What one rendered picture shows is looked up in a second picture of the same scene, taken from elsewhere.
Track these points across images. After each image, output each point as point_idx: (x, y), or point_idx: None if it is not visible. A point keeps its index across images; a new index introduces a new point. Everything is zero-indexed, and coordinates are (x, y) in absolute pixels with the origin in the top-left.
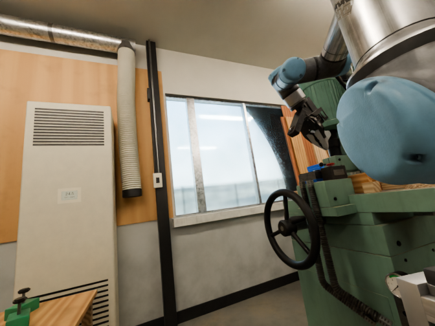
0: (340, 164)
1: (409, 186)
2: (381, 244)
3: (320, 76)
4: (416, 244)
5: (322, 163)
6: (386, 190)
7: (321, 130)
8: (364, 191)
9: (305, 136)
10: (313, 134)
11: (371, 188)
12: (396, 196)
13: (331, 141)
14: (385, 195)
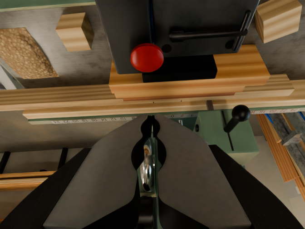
0: (198, 132)
1: (11, 35)
2: None
3: None
4: None
5: (234, 112)
6: (93, 61)
7: (35, 200)
8: (83, 14)
9: (270, 221)
10: (159, 211)
11: (63, 19)
12: (14, 2)
13: None
14: (33, 2)
